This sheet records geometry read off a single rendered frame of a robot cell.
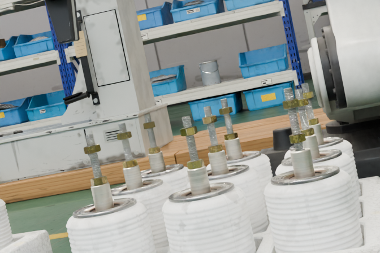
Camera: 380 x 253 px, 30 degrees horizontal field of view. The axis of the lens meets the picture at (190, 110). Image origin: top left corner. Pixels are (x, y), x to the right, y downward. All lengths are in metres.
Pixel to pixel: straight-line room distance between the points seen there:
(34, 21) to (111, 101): 6.99
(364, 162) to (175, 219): 0.58
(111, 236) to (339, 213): 0.25
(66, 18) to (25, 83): 9.23
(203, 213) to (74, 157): 2.31
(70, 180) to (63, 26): 2.19
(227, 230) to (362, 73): 0.47
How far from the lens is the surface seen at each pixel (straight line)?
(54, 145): 3.08
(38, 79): 9.97
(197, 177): 0.79
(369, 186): 1.04
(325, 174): 0.76
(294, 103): 0.77
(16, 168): 3.16
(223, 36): 9.28
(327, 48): 1.17
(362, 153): 1.30
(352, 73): 1.16
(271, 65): 5.51
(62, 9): 0.83
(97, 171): 0.83
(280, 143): 1.34
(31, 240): 1.18
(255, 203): 0.90
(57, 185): 3.02
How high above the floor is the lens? 0.39
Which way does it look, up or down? 3 degrees down
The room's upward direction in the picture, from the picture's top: 12 degrees counter-clockwise
